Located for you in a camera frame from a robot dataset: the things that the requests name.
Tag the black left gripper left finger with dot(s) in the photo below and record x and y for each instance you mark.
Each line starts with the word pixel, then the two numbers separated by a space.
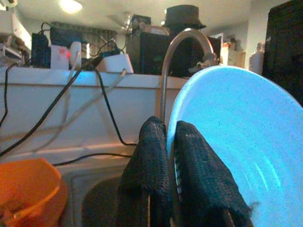
pixel 146 170

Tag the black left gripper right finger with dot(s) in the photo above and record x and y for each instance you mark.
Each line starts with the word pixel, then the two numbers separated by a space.
pixel 201 179

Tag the white ceramic bowl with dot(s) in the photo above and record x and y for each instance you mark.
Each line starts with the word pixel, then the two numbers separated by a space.
pixel 236 113

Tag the stainless steel sink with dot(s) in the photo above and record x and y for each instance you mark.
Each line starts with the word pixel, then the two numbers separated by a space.
pixel 99 205

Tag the curved steel faucet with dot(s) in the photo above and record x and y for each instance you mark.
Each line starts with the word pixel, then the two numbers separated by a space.
pixel 164 82

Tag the white plastic box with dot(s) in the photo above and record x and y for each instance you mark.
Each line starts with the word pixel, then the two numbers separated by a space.
pixel 116 63

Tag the black box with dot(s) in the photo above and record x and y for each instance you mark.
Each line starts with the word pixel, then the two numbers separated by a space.
pixel 40 52
pixel 146 54

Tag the orange bowl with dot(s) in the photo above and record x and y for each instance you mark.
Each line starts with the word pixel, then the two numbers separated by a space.
pixel 28 184

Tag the white bottle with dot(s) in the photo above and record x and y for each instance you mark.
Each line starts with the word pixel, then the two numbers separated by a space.
pixel 256 61

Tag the dark curtain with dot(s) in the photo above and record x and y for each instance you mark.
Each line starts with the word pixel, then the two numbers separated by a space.
pixel 94 35

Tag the black rectangular device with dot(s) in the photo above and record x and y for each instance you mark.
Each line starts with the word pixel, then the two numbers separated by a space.
pixel 284 47

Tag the black bucket hat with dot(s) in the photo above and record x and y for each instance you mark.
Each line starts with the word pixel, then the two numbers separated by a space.
pixel 182 16

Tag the round ceiling light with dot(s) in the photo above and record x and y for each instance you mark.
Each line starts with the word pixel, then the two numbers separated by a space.
pixel 70 5

